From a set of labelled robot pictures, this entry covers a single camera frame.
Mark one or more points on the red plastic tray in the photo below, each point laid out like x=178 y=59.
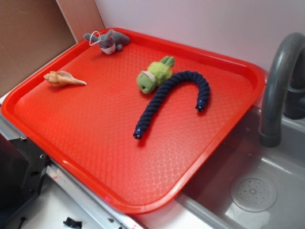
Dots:
x=88 y=129

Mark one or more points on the green plush turtle toy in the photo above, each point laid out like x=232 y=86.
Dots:
x=156 y=74

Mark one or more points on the grey plush bunny toy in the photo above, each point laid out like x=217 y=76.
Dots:
x=108 y=42

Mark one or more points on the tan spiral seashell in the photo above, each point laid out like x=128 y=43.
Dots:
x=61 y=79

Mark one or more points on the grey toy sink basin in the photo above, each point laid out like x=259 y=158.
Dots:
x=244 y=185

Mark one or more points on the grey toy faucet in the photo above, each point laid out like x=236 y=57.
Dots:
x=285 y=89

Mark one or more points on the black plastic clip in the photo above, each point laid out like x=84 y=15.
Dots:
x=72 y=223

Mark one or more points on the brown cardboard panel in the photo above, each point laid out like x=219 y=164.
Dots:
x=34 y=32

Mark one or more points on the silver metal rail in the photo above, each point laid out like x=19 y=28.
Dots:
x=62 y=196

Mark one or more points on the black metal bracket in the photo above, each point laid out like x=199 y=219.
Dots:
x=22 y=169

